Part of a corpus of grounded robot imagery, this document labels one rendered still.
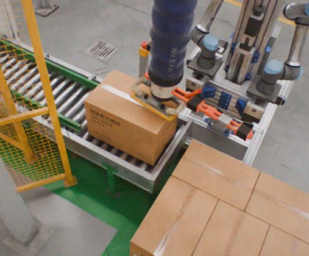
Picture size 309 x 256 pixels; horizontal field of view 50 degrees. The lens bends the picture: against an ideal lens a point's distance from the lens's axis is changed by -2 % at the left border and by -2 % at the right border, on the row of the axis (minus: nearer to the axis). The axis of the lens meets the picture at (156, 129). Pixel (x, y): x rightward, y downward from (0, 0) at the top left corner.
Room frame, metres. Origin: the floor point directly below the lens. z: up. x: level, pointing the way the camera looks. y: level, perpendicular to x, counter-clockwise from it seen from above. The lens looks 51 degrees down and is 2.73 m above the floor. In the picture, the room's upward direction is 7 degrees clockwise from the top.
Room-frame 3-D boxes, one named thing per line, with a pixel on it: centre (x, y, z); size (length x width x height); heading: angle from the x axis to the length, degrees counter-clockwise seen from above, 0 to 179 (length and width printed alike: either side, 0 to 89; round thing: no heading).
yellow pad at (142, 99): (1.53, 0.04, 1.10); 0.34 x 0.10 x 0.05; 57
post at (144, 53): (2.24, 0.18, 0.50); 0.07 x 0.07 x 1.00; 67
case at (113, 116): (1.69, 0.19, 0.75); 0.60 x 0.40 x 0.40; 68
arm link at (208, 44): (2.09, -0.32, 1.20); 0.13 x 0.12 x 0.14; 36
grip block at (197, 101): (1.48, -0.23, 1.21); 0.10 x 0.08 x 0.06; 147
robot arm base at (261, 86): (1.89, -0.78, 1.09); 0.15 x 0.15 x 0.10
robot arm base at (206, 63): (2.09, -0.32, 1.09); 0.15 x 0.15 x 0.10
